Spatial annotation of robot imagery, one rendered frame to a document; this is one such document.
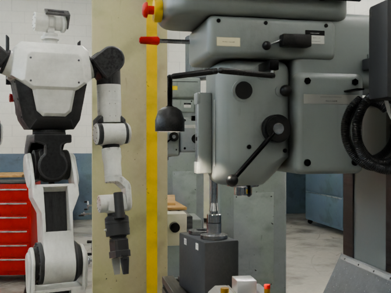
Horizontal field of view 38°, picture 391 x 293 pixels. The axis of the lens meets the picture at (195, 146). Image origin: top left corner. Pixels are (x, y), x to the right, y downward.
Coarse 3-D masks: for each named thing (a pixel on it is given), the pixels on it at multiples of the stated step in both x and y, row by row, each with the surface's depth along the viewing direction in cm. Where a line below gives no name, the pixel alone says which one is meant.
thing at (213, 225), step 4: (208, 220) 184; (212, 220) 184; (216, 220) 184; (220, 220) 185; (208, 224) 184; (212, 224) 184; (216, 224) 184; (220, 224) 185; (208, 228) 184; (212, 228) 184; (216, 228) 184; (220, 228) 185; (208, 232) 184; (212, 232) 184; (216, 232) 184; (220, 232) 185
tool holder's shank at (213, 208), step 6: (210, 180) 186; (210, 186) 186; (216, 186) 185; (210, 192) 186; (216, 192) 185; (210, 198) 186; (216, 198) 185; (210, 204) 185; (216, 204) 185; (210, 210) 185; (216, 210) 184
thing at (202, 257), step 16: (192, 240) 187; (208, 240) 182; (224, 240) 182; (192, 256) 187; (208, 256) 179; (224, 256) 181; (192, 272) 187; (208, 272) 179; (224, 272) 181; (192, 288) 187; (208, 288) 179
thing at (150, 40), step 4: (140, 40) 154; (144, 40) 154; (148, 40) 154; (152, 40) 155; (156, 40) 155; (160, 40) 156; (164, 40) 156; (168, 40) 156; (172, 40) 156; (176, 40) 157; (180, 40) 157; (184, 40) 157; (188, 40) 157; (152, 44) 156; (156, 44) 156
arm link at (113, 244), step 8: (112, 224) 205; (120, 224) 205; (128, 224) 208; (112, 232) 204; (120, 232) 205; (128, 232) 207; (112, 240) 205; (120, 240) 204; (112, 248) 206; (120, 248) 203; (128, 248) 205; (112, 256) 206; (120, 256) 201
